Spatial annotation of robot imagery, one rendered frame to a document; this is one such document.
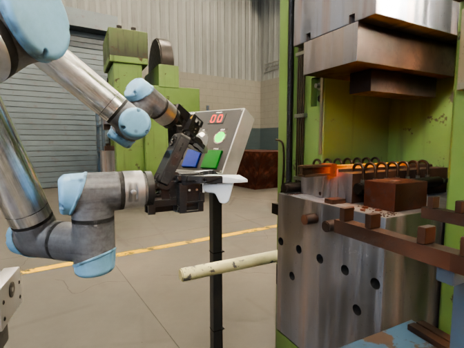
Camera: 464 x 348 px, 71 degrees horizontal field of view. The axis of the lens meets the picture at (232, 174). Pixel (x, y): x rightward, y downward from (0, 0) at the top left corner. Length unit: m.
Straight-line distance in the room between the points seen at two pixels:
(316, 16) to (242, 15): 10.06
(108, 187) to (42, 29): 0.28
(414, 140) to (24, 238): 1.22
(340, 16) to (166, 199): 0.64
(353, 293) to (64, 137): 8.07
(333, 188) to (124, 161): 4.84
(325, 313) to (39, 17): 0.86
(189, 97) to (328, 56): 4.88
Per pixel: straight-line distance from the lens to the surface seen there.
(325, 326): 0.97
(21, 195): 0.69
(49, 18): 0.53
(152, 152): 5.54
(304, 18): 1.08
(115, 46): 5.71
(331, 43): 0.98
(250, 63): 10.86
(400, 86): 1.09
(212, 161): 1.20
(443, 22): 1.11
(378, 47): 0.97
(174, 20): 9.88
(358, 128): 1.29
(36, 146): 8.55
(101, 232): 0.65
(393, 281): 0.83
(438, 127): 1.31
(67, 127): 8.58
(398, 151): 1.39
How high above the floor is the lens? 1.07
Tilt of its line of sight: 6 degrees down
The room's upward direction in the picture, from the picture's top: straight up
